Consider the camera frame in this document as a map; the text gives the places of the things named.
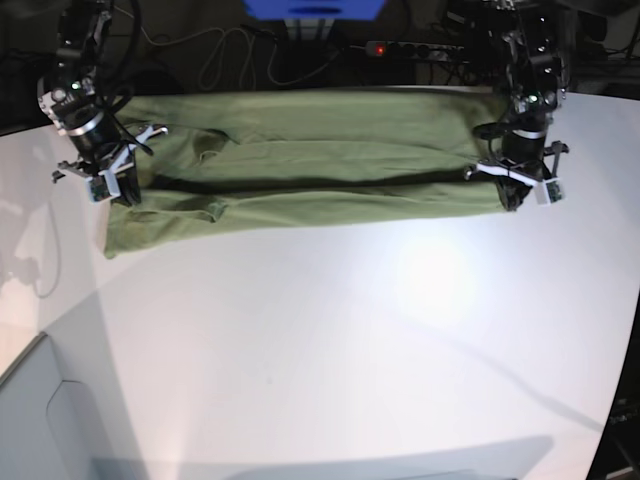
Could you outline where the blue box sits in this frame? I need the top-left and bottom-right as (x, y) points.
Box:
(243, 0), (386, 21)

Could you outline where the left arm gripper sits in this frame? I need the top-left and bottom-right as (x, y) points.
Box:
(464, 124), (569, 211)

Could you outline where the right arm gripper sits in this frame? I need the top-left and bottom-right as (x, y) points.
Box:
(38, 88), (168, 206)

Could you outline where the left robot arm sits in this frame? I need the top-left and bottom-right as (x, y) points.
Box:
(467, 1), (570, 212)

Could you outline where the grey cable loop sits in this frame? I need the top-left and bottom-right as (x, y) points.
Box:
(139, 24), (341, 94)

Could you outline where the green T-shirt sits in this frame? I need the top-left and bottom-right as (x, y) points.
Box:
(103, 88), (509, 258)

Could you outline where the black power strip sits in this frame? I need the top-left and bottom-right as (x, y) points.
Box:
(364, 40), (469, 63)

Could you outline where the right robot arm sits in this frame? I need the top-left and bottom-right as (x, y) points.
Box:
(37, 1), (168, 207)

